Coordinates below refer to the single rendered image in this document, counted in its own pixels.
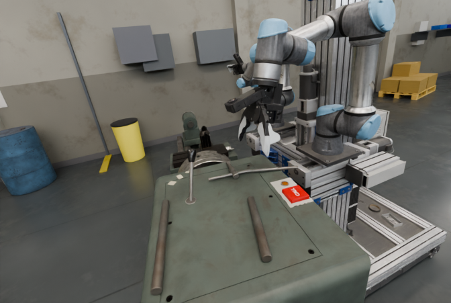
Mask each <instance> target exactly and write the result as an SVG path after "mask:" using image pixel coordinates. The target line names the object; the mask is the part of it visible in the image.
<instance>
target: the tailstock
mask: <svg viewBox="0 0 451 303"><path fill-rule="evenodd" d="M182 120H183V128H184V132H183V142H184V146H191V145H195V144H199V143H201V141H200V137H199V134H200V129H199V127H198V125H197V120H196V118H195V114H194V113H193V112H192V111H185V112H184V113H183V114H182Z"/></svg>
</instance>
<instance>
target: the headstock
mask: <svg viewBox="0 0 451 303"><path fill-rule="evenodd" d="M230 163H231V165H232V166H233V167H234V169H235V170H236V171H243V170H247V169H263V168H272V167H277V166H275V165H274V164H273V163H272V162H271V161H270V160H269V159H267V158H266V157H265V156H264V155H256V156H252V157H246V158H243V159H238V160H234V161H230ZM185 172H186V171H183V172H180V173H174V174H171V175H165V176H162V177H159V178H158V179H157V180H156V185H155V191H154V201H153V207H152V217H151V223H150V233H149V239H148V249H147V255H146V265H145V271H144V281H143V286H142V297H141V302H140V303H364V299H365V295H366V288H367V284H368V277H369V273H370V264H371V261H370V257H369V256H368V254H367V253H366V252H365V251H364V250H363V249H362V248H361V247H360V246H359V245H358V244H357V243H356V242H355V241H354V240H353V239H352V238H351V237H350V236H349V235H348V234H347V233H345V232H344V231H343V230H342V229H341V228H340V227H339V226H338V225H337V224H336V223H335V222H334V221H333V220H332V219H331V218H330V217H329V216H328V215H327V214H326V213H325V212H324V211H323V210H322V209H321V208H320V207H319V206H318V205H317V204H316V203H315V202H309V203H306V204H302V205H300V206H295V207H292V208H290V207H289V206H288V204H287V203H286V202H285V201H284V199H283V198H282V197H281V196H280V194H279V193H278V192H277V190H276V189H275V188H274V187H273V186H272V185H271V182H273V181H278V180H282V179H286V178H288V177H287V176H286V175H285V174H284V173H283V172H282V171H281V170H279V171H262V172H253V173H243V174H239V177H238V178H237V179H234V178H233V176H231V177H225V178H221V179H216V180H213V181H208V178H210V177H215V176H219V175H225V174H228V173H230V171H229V167H228V166H227V165H226V162H225V163H220V164H216V165H210V166H207V167H202V168H198V169H194V170H193V197H195V198H196V199H197V201H196V202H195V203H194V204H186V202H185V200H186V199H187V198H189V173H185ZM177 175H182V176H183V178H181V179H179V178H178V177H177ZM171 181H176V183H175V184H174V185H168V183H169V182H171ZM250 196H252V197H254V199H255V202H256V206H257V208H258V213H259V215H260V219H261V223H262V226H263V229H264V233H265V236H266V239H267V243H268V246H269V249H270V253H271V256H272V259H271V261H269V262H264V261H263V260H262V257H261V254H260V249H259V246H258V241H257V238H256V233H255V229H254V225H253V221H252V217H251V213H250V209H249V205H248V200H247V199H248V197H250ZM163 200H168V201H169V209H168V225H167V234H166V250H165V258H164V274H163V283H162V292H161V293H160V294H159V295H156V296H155V295H152V294H151V293H150V290H151V285H152V275H153V269H154V260H155V254H156V244H157V239H158V229H159V224H160V214H161V208H162V201H163Z"/></svg>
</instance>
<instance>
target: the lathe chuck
mask: <svg viewBox="0 0 451 303"><path fill-rule="evenodd" d="M197 155H201V156H200V157H199V158H196V159H195V162H197V161H199V160H201V159H207V158H218V159H223V160H225V161H231V160H230V159H229V158H228V157H227V156H225V155H224V154H223V155H220V154H218V153H217V151H214V150H205V151H201V152H198V153H197V154H196V156H197ZM195 162H194V163H195ZM189 166H190V163H189V160H188V159H186V160H185V161H184V162H183V164H182V165H181V166H180V168H179V171H178V173H180V172H183V171H185V169H186V168H187V167H189Z"/></svg>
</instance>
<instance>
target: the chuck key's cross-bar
mask: <svg viewBox="0 0 451 303"><path fill-rule="evenodd" d="M288 169H298V166H289V167H272V168H263V169H247V170H243V171H237V173H238V175H239V174H243V173H253V172H262V171H279V170H288ZM231 176H232V173H228V174H225V175H219V176H215V177H210V178H208V181H213V180H216V179H221V178H225V177H231Z"/></svg>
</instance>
